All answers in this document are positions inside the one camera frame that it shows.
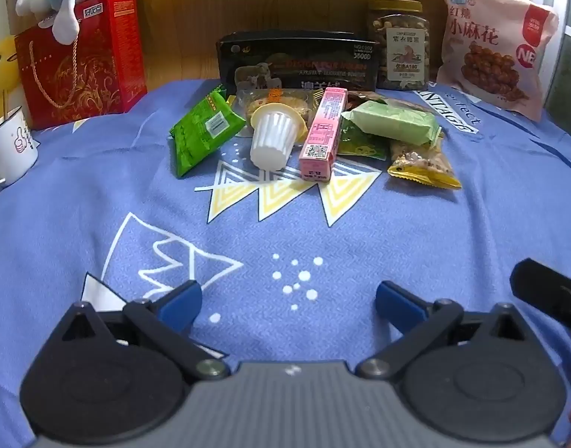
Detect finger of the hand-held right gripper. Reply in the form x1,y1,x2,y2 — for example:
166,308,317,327
510,258,571,337

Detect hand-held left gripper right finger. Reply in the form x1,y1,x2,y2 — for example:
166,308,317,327
355,281,534,380

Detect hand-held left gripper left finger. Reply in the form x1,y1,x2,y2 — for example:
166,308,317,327
50,280,231,382

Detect yellow nut packet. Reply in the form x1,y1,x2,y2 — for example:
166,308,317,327
387,141,462,190

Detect green printed packet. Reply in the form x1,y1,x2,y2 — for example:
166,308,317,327
337,119,391,160

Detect dark green snack packet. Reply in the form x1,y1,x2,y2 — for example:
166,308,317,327
168,85,247,178

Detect pale green snack packet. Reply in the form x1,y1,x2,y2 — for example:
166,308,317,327
340,99,443,147

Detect pink carton box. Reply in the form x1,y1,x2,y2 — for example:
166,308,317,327
298,88,350,183

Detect white jelly cup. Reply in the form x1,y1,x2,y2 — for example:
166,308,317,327
249,104,301,171

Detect brown snack packet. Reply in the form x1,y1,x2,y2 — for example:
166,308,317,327
346,90,390,109

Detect clear pastry packet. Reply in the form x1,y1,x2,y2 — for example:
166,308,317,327
233,88,320,128

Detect black cardboard box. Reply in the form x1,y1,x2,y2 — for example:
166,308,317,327
215,30,382,95

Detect blue printed cloth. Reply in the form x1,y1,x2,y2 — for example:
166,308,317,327
0,77,571,448

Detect dark green glass panel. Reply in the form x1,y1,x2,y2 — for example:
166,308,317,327
544,30,571,127

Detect white enamel mug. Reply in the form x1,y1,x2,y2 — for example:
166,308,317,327
0,106,39,186

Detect large pink snack bag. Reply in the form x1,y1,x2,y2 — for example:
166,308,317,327
435,0,559,122

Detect red gift box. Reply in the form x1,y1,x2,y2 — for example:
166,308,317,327
14,0,149,129

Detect clear nut jar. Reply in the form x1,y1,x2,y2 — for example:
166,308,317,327
368,0,432,91

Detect yellow plush toy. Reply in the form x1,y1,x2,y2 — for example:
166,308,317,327
0,34,22,124

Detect wooden board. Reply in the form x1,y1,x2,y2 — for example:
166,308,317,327
6,0,385,99

